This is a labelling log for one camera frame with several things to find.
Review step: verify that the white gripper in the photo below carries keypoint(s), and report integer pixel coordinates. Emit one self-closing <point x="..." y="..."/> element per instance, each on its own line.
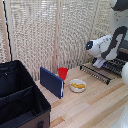
<point x="99" y="63"/>

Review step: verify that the yellow food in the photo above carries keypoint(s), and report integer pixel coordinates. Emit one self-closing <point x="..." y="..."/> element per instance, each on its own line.
<point x="78" y="85"/>

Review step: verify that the white bowl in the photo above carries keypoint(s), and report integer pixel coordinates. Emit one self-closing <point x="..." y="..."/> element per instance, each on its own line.
<point x="77" y="89"/>

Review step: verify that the white black Franka robot arm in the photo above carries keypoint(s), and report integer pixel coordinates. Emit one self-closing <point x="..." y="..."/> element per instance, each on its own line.
<point x="106" y="45"/>

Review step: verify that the black dish drying rack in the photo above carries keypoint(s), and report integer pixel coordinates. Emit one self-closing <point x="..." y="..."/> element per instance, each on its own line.
<point x="95" y="74"/>

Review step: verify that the red plastic cup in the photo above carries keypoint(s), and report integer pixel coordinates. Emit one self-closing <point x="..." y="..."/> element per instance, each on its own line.
<point x="63" y="73"/>

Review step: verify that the dark blue book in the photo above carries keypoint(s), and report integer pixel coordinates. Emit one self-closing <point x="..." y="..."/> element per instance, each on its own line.
<point x="50" y="81"/>

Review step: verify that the woven folding screen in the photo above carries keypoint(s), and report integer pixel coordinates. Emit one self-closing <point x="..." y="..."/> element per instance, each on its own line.
<point x="30" y="33"/>

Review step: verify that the black fabric storage box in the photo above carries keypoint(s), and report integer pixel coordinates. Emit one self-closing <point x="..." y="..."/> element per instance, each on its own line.
<point x="20" y="96"/>

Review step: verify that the thin black pole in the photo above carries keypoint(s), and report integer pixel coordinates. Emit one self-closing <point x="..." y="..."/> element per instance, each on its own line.
<point x="8" y="33"/>

